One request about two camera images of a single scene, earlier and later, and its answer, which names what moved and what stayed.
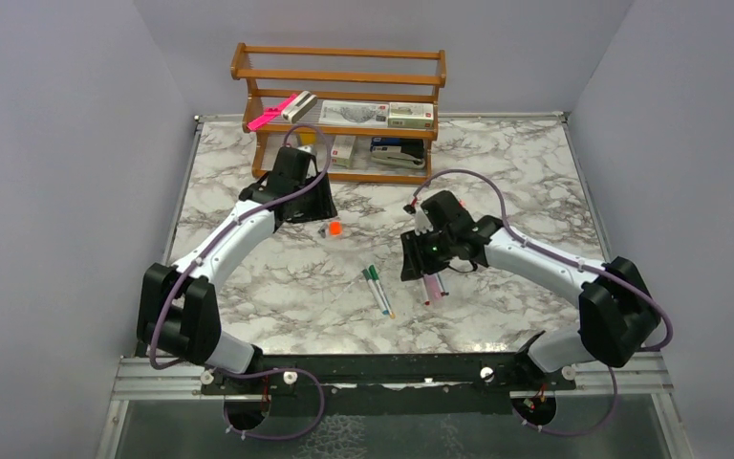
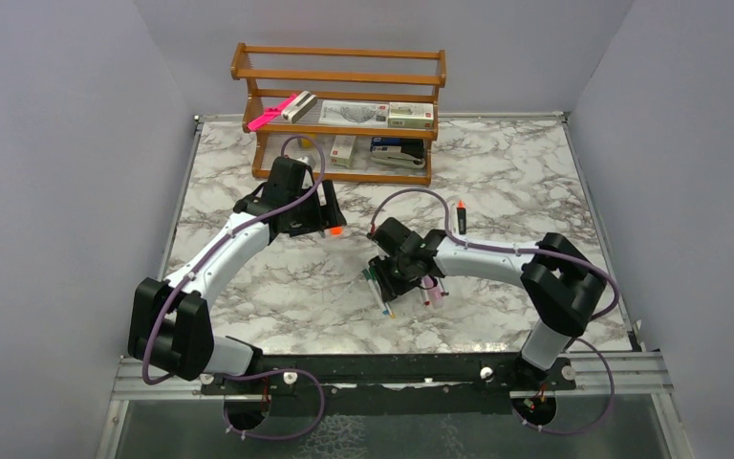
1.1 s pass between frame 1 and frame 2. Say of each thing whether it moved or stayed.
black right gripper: moved
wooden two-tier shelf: stayed
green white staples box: stayed
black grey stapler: stayed
